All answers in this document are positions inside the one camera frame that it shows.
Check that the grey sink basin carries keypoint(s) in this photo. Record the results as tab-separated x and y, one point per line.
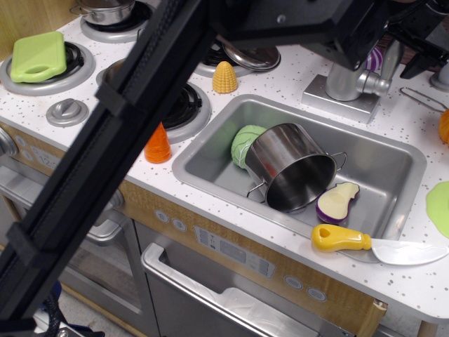
388	172

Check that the purple toy onion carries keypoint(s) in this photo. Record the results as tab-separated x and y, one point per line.
374	60

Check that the yellow handled toy knife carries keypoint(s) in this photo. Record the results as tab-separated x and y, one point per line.
330	238

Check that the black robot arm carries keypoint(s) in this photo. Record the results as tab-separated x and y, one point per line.
132	106

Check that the yellow toy corn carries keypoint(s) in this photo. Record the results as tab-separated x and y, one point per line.
224	78

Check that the steel pot lid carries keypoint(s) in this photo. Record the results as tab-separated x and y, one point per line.
257	59

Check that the back left stove burner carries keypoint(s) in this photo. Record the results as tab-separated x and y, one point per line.
123	32

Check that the green toy cutting board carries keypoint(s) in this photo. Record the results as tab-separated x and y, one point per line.
38	58

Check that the steel pot in sink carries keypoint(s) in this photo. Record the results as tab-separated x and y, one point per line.
289	168

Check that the silver faucet lever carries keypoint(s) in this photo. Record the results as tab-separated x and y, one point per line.
382	72

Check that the silver dishwasher door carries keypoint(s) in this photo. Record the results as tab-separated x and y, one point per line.
195	296

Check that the front left stove burner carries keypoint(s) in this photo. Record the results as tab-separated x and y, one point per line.
80	66

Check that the orange toy pumpkin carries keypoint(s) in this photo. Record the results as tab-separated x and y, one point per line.
443	127

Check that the green toy cabbage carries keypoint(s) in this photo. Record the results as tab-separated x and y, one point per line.
242	142

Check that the grey stove knob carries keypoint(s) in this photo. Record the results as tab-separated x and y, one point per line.
67	112

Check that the small steel pot on stove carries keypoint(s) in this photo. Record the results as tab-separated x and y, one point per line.
103	12

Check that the wire utensil handle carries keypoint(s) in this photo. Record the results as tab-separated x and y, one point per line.
423	100

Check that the back right stove burner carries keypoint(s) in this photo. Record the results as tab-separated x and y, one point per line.
214	55

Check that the green plate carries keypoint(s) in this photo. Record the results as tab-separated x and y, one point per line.
437	207

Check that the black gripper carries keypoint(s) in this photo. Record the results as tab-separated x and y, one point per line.
418	25

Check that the silver faucet base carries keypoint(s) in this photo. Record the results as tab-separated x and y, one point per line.
348	94

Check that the orange toy carrot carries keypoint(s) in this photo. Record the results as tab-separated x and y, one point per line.
157	150

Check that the toy eggplant half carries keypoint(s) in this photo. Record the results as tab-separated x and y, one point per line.
333	205

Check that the stove burner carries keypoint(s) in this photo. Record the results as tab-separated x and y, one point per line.
189	114
214	55
123	32
80	66

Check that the front right stove burner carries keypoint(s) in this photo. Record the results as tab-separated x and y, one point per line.
189	114

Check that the silver oven door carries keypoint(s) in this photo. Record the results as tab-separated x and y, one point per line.
105	272

